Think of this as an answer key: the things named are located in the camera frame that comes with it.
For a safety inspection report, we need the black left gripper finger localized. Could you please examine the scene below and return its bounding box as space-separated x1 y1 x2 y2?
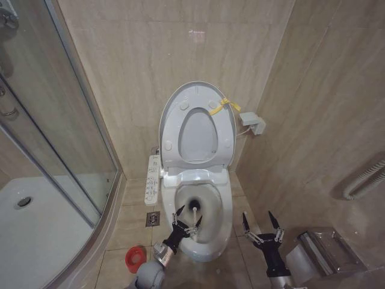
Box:
182 215 203 237
171 205 186 226

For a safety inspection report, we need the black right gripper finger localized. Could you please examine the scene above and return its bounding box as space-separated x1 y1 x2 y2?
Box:
242 212 265 245
268 210 286 243

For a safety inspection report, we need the white toilet brush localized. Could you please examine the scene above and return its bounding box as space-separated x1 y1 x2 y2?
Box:
187 198 203 229

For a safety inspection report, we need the white toilet paper roll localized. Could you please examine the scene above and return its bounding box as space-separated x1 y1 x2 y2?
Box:
285 243 320 276

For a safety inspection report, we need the white toilet bowl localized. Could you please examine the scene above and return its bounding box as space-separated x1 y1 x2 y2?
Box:
161 168 234 263

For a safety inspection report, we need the red brush holder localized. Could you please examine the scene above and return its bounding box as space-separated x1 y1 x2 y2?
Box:
125 245 147 275

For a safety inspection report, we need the metal toilet paper holder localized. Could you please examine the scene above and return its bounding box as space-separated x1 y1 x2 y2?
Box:
297 227 366 278

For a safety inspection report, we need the white toilet lid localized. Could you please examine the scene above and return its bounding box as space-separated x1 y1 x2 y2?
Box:
158 81 238 175

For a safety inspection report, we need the white toilet seat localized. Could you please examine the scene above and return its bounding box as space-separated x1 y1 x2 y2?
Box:
161 86 236 169

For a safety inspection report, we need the metal floor drain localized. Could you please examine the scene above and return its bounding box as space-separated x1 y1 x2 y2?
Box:
146 211 161 228

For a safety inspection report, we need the white bidet control panel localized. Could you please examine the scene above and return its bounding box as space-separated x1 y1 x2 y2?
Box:
144 154 161 207

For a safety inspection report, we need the ribbed grey grab bar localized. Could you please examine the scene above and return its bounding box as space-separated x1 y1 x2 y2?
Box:
342 158 385 201

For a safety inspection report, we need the yellow ribbon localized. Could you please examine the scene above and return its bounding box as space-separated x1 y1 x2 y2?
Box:
208 97 242 116

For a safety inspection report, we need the white shower tray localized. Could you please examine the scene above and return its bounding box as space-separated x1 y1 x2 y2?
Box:
0 176 122 289

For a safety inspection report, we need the metal shower drain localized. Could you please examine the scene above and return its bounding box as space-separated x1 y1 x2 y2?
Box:
13 196 33 210

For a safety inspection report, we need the grey wall socket box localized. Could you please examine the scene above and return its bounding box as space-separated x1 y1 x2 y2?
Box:
238 111 266 136

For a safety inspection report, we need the glass shower enclosure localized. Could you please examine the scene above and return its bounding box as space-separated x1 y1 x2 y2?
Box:
0 0 123 227

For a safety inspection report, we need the metal shower door handle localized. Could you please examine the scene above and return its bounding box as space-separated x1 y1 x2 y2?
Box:
0 85 19 119

